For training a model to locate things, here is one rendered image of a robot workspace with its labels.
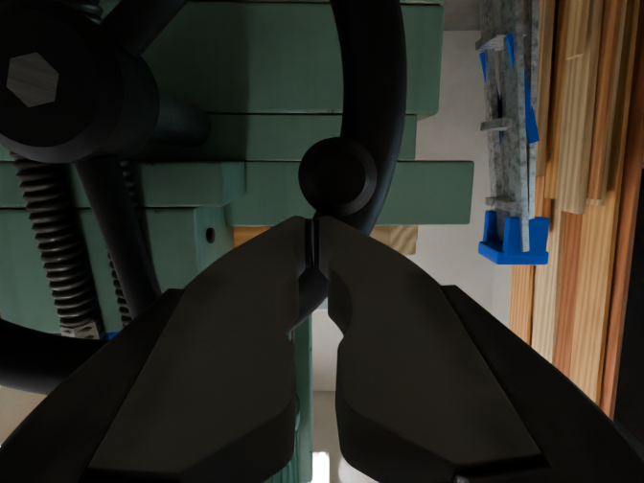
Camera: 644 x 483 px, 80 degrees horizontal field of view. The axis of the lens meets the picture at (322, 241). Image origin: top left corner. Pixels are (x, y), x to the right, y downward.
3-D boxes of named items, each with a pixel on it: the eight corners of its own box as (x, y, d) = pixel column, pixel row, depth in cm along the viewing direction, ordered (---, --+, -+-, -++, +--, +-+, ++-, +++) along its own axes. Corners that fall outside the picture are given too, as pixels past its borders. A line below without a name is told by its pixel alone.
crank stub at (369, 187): (286, 207, 11) (310, 121, 11) (292, 191, 17) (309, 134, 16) (367, 232, 11) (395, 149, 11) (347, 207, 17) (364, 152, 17)
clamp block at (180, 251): (200, 207, 26) (209, 333, 28) (236, 191, 39) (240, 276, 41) (-29, 208, 25) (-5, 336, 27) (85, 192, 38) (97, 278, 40)
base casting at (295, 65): (451, 3, 33) (444, 116, 35) (358, 102, 89) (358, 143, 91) (-104, -6, 31) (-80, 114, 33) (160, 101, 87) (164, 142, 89)
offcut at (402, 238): (390, 222, 38) (389, 258, 39) (417, 220, 39) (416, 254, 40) (370, 218, 41) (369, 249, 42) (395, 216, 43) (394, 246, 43)
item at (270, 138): (418, 114, 34) (415, 160, 35) (376, 131, 55) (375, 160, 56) (-50, 112, 33) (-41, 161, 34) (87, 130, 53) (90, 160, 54)
